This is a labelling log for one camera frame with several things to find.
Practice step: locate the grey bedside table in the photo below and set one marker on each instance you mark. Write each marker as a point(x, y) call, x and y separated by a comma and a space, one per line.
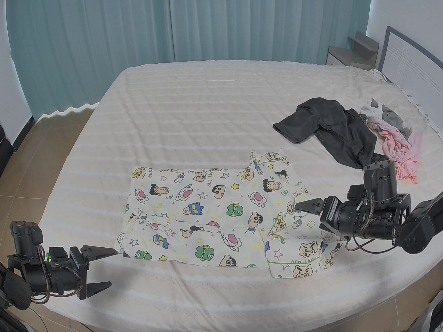
point(346, 55)

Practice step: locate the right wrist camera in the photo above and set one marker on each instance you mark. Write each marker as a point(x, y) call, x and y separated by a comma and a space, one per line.
point(356, 194)

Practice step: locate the white printed pyjama top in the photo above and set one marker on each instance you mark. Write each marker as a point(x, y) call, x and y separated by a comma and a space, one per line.
point(207, 213)

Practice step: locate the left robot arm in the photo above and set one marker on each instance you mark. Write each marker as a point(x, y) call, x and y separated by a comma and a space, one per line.
point(26, 237)

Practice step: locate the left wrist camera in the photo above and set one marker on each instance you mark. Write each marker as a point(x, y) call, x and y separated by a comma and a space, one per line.
point(58, 254)

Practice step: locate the white and grey garment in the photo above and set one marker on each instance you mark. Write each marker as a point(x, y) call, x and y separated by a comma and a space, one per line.
point(391, 116)

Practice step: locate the blue-green curtain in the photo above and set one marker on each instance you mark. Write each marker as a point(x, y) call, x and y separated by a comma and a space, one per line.
point(103, 29)

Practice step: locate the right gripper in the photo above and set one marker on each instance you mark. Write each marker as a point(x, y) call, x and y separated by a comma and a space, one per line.
point(341, 218)

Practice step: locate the pink garment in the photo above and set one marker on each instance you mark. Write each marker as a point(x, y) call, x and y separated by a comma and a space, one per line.
point(401, 150)

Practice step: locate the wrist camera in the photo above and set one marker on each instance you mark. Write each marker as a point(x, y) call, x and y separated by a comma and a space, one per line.
point(356, 194)
point(58, 254)

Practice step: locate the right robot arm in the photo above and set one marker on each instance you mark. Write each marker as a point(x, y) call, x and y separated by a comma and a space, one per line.
point(422, 227)

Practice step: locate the black garment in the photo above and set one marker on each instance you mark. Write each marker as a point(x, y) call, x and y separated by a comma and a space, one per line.
point(332, 126)

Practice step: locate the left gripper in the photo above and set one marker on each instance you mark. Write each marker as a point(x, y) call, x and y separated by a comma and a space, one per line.
point(65, 277)

